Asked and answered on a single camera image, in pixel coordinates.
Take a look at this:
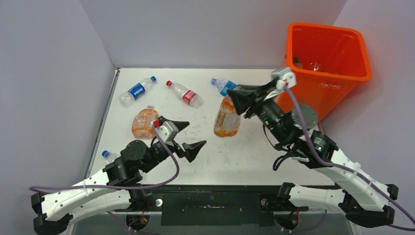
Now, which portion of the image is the blue cap bottle edge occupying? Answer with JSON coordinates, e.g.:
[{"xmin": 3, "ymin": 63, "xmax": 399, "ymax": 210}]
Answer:
[{"xmin": 102, "ymin": 150, "xmax": 120, "ymax": 163}]

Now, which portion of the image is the clear Pepsi bottle top left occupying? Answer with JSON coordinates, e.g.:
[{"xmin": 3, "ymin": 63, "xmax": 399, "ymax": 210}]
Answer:
[{"xmin": 118, "ymin": 76, "xmax": 157, "ymax": 107}]

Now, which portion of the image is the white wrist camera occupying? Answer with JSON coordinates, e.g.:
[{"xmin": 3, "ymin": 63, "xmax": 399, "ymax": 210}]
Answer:
[
  {"xmin": 152, "ymin": 120, "xmax": 179, "ymax": 142},
  {"xmin": 271, "ymin": 67, "xmax": 297, "ymax": 91}
]

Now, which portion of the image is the orange plastic bin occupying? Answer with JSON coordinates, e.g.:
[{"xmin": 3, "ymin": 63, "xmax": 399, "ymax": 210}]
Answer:
[{"xmin": 282, "ymin": 22, "xmax": 372, "ymax": 120}]

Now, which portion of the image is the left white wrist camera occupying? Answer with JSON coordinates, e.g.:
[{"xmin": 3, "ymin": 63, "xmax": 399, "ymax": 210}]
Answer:
[{"xmin": 152, "ymin": 120, "xmax": 179, "ymax": 142}]

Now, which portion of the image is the crushed orange label bottle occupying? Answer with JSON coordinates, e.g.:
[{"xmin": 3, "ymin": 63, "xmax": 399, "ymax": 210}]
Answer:
[{"xmin": 213, "ymin": 95, "xmax": 241, "ymax": 138}]

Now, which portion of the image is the crushed blue label bottle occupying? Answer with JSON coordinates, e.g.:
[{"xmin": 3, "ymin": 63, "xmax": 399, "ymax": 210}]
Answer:
[{"xmin": 210, "ymin": 78, "xmax": 237, "ymax": 96}]

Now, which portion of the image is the red cap water bottle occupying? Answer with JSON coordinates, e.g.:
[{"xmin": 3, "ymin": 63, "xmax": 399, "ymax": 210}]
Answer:
[{"xmin": 166, "ymin": 80, "xmax": 204, "ymax": 108}]

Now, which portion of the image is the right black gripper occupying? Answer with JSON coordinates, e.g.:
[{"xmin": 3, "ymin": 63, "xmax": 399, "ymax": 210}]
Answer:
[{"xmin": 227, "ymin": 81, "xmax": 292, "ymax": 145}]

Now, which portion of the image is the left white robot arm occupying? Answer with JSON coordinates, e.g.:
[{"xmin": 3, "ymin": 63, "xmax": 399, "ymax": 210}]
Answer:
[{"xmin": 30, "ymin": 117, "xmax": 206, "ymax": 235}]

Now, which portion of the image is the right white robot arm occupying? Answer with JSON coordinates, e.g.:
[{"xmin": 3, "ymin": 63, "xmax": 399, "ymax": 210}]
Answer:
[{"xmin": 229, "ymin": 84, "xmax": 398, "ymax": 228}]

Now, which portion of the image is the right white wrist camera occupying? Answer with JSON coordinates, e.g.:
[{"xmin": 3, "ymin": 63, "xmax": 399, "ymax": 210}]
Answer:
[{"xmin": 271, "ymin": 67, "xmax": 297, "ymax": 91}]

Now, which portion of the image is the green plastic bottle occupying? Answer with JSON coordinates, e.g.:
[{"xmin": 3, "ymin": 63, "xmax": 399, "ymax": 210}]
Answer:
[{"xmin": 293, "ymin": 57, "xmax": 303, "ymax": 69}]

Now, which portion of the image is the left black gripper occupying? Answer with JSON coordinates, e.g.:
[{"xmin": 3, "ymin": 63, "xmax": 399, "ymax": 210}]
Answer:
[{"xmin": 141, "ymin": 121, "xmax": 206, "ymax": 173}]

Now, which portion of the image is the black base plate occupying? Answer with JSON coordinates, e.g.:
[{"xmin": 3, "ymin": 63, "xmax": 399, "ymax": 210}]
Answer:
[{"xmin": 107, "ymin": 184, "xmax": 312, "ymax": 227}]

